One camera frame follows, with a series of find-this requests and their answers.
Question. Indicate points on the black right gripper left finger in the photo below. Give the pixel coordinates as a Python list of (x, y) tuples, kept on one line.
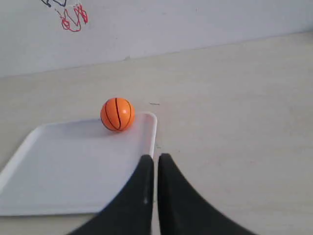
[(130, 212)]

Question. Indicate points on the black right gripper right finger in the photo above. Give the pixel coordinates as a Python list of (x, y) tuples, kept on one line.
[(183, 211)]

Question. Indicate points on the small orange basketball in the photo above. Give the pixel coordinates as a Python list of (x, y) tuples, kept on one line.
[(117, 114)]

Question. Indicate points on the white plastic tray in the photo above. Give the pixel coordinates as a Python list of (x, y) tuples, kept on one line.
[(73, 167)]

